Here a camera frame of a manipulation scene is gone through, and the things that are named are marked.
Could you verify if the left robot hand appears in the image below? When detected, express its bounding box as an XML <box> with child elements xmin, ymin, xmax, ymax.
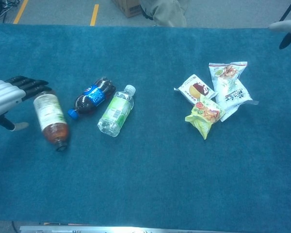
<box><xmin>0</xmin><ymin>75</ymin><xmax>53</xmax><ymax>132</ymax></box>

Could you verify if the brown tea bottle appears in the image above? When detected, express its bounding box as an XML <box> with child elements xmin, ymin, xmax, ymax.
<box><xmin>33</xmin><ymin>89</ymin><xmax>70</xmax><ymax>152</ymax></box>

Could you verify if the large white snack bag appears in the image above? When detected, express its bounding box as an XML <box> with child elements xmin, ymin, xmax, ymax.
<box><xmin>208</xmin><ymin>61</ymin><xmax>259</xmax><ymax>123</ymax></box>

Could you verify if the cola bottle blue label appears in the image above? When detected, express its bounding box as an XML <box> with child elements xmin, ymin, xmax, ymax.
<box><xmin>67</xmin><ymin>77</ymin><xmax>117</xmax><ymax>120</ymax></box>

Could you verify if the small white pastry packet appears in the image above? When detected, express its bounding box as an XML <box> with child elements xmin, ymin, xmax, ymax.
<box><xmin>174</xmin><ymin>74</ymin><xmax>218</xmax><ymax>105</ymax></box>

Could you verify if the water bottle green label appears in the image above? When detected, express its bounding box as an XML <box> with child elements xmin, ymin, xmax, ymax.
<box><xmin>97</xmin><ymin>84</ymin><xmax>137</xmax><ymax>137</ymax></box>

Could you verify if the yellow green chips bag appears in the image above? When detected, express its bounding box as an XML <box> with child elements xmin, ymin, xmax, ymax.
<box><xmin>185</xmin><ymin>95</ymin><xmax>226</xmax><ymax>140</ymax></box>

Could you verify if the black tripod stand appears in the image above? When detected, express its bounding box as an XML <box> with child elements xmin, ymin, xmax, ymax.
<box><xmin>278</xmin><ymin>0</ymin><xmax>291</xmax><ymax>22</ymax></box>

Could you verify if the person in beige trousers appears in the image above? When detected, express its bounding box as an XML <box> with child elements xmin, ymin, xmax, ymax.
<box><xmin>139</xmin><ymin>0</ymin><xmax>187</xmax><ymax>28</ymax></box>

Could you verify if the cardboard box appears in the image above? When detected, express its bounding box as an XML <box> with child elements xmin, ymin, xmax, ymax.
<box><xmin>113</xmin><ymin>0</ymin><xmax>143</xmax><ymax>18</ymax></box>

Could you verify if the blue table cloth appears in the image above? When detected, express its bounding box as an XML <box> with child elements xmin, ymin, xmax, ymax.
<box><xmin>0</xmin><ymin>23</ymin><xmax>291</xmax><ymax>230</ymax></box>

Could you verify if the aluminium rail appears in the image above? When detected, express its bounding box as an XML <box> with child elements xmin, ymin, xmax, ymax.
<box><xmin>19</xmin><ymin>225</ymin><xmax>233</xmax><ymax>233</ymax></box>

